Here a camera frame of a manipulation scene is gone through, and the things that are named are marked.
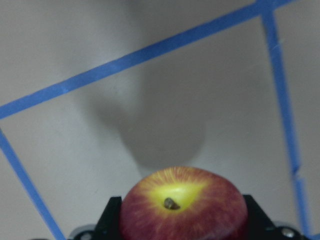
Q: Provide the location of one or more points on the red yellow apple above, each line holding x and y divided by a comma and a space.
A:
184, 203

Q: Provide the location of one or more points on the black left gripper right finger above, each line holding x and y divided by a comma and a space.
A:
260, 226

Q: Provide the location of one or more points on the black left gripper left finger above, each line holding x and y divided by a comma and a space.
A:
107, 227

